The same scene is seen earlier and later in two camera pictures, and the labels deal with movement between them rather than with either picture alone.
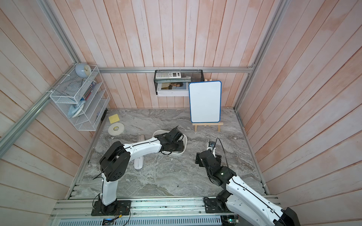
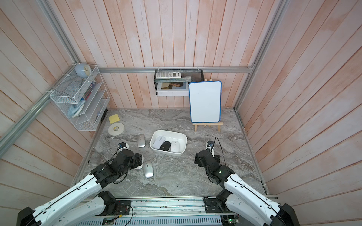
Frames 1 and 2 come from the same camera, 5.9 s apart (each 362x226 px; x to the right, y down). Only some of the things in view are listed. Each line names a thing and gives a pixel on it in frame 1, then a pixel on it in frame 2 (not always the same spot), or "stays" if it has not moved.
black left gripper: x=180 y=148 to x=136 y=160
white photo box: x=172 y=89 stays
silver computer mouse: x=140 y=138 stays
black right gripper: x=198 y=156 stays
